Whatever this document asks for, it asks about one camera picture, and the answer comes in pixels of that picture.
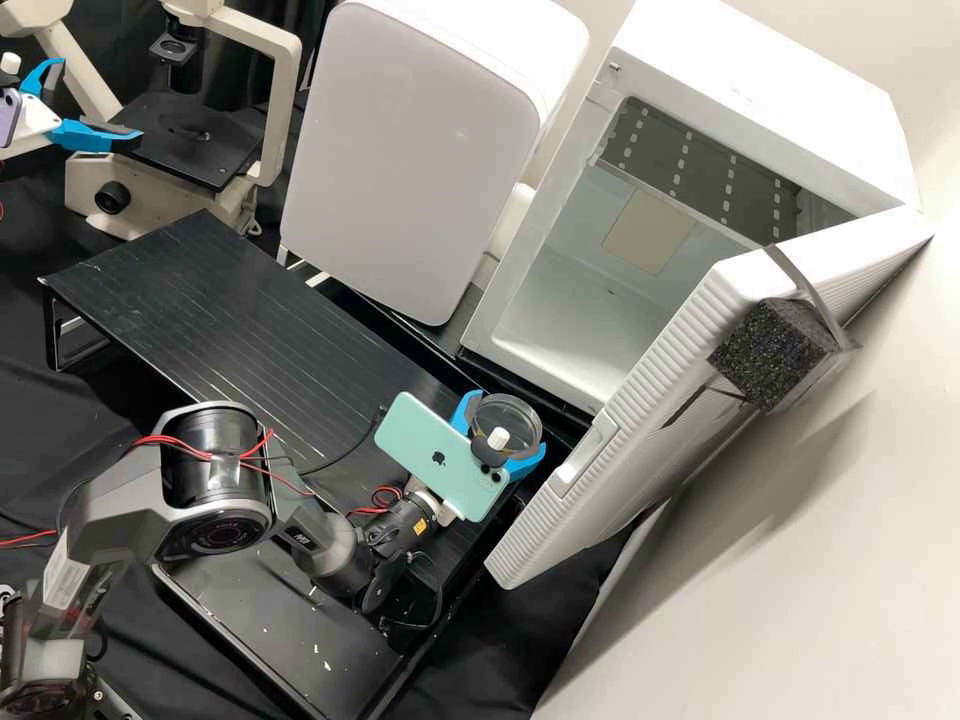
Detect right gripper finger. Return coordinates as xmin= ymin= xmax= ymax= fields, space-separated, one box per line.
xmin=508 ymin=442 xmax=549 ymax=484
xmin=453 ymin=389 xmax=490 ymax=438

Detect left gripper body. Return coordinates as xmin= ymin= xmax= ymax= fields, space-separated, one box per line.
xmin=0 ymin=93 xmax=63 ymax=163

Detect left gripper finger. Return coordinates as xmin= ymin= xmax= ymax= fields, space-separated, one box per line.
xmin=52 ymin=117 xmax=145 ymax=156
xmin=19 ymin=57 xmax=67 ymax=100

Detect petri dish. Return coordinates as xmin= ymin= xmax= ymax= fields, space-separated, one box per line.
xmin=473 ymin=395 xmax=543 ymax=459

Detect incubator door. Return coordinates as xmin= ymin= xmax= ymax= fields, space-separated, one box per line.
xmin=483 ymin=203 xmax=939 ymax=592

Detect white incubator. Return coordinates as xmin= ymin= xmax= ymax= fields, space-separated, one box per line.
xmin=458 ymin=0 xmax=924 ymax=416

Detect black platform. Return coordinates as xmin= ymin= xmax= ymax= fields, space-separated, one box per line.
xmin=284 ymin=247 xmax=601 ymax=436
xmin=37 ymin=209 xmax=586 ymax=571

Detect black tray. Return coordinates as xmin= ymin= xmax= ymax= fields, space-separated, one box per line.
xmin=152 ymin=524 xmax=466 ymax=720

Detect cream microscope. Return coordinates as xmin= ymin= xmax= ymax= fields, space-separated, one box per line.
xmin=0 ymin=0 xmax=305 ymax=243

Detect white box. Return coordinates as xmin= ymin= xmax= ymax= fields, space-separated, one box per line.
xmin=277 ymin=0 xmax=592 ymax=328

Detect left wrist camera phone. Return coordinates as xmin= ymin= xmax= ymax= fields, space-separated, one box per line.
xmin=0 ymin=50 xmax=25 ymax=149

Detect wrist camera phone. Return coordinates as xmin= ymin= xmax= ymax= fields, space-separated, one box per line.
xmin=373 ymin=391 xmax=520 ymax=524
xmin=0 ymin=50 xmax=25 ymax=149

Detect right wrist camera phone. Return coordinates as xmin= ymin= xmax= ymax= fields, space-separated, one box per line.
xmin=373 ymin=391 xmax=520 ymax=524

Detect black cable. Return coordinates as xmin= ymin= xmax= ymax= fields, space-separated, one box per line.
xmin=374 ymin=551 xmax=445 ymax=631
xmin=296 ymin=404 xmax=391 ymax=478

